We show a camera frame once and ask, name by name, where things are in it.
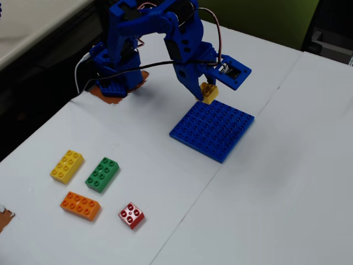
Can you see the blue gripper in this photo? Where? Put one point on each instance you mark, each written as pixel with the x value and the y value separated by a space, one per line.
pixel 184 75

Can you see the yellow 2x2 block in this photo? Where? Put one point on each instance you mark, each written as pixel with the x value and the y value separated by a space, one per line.
pixel 209 94

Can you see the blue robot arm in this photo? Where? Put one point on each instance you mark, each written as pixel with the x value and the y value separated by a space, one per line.
pixel 121 41

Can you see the green 2x4 block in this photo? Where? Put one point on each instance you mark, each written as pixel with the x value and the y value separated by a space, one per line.
pixel 101 175

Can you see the red 2x2 block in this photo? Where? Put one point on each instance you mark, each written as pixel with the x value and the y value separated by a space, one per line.
pixel 131 216

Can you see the yellow 2x4 block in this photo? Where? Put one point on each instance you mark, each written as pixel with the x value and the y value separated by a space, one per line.
pixel 66 167

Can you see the orange 2x4 block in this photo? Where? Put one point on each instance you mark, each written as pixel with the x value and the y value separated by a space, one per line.
pixel 80 206

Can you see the green chair back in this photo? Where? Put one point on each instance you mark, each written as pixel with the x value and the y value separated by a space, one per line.
pixel 262 19

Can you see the grey metal chair part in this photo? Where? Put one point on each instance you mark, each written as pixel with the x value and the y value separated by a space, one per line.
pixel 328 45

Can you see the white background table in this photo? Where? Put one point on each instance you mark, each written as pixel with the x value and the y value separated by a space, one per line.
pixel 33 22

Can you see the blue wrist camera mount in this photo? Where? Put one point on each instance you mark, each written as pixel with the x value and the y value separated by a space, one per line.
pixel 233 71

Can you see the blue 8x8 base plate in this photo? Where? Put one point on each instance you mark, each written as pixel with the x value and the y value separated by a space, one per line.
pixel 212 132

